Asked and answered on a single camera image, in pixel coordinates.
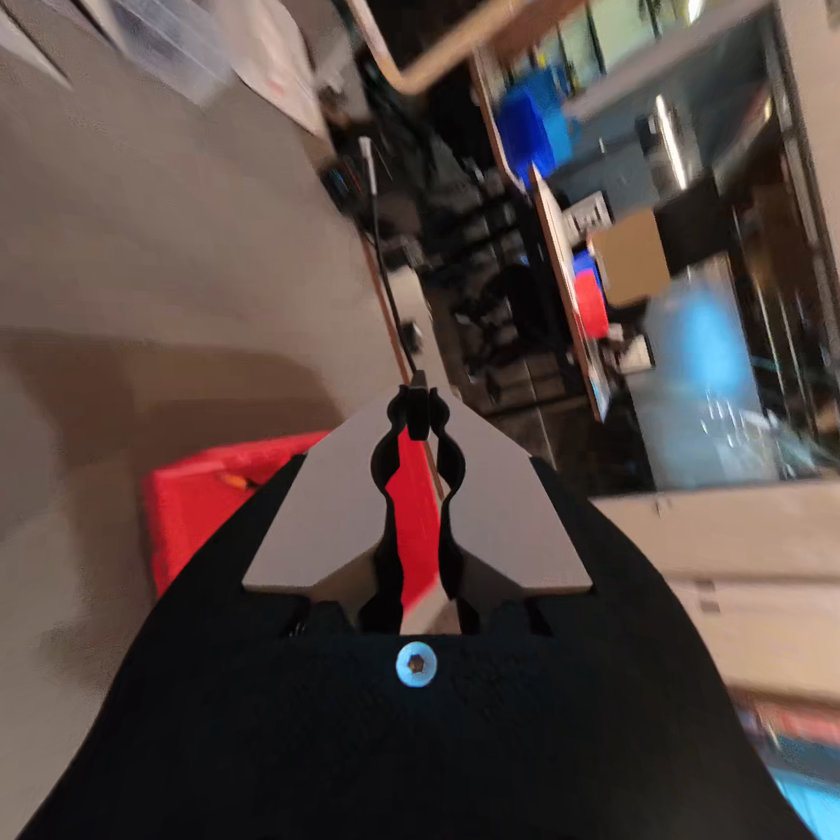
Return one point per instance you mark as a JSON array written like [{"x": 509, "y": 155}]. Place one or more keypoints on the red plastic storage bin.
[{"x": 197, "y": 512}]

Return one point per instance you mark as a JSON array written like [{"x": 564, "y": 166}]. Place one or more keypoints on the small red bin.
[{"x": 590, "y": 308}]

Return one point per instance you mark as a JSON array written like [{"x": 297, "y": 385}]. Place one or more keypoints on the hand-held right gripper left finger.
[{"x": 328, "y": 518}]

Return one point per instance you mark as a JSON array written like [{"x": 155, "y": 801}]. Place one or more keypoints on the clear plastic container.
[{"x": 170, "y": 46}]

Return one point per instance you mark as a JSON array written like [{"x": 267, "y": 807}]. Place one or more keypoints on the wooden desk black legs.
[{"x": 426, "y": 69}]

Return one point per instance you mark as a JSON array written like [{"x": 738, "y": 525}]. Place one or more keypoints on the blue storage bin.
[{"x": 525, "y": 131}]

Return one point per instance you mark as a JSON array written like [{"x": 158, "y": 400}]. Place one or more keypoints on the cardboard box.
[{"x": 630, "y": 259}]

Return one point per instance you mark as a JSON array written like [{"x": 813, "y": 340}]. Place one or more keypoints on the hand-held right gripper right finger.
[{"x": 512, "y": 525}]

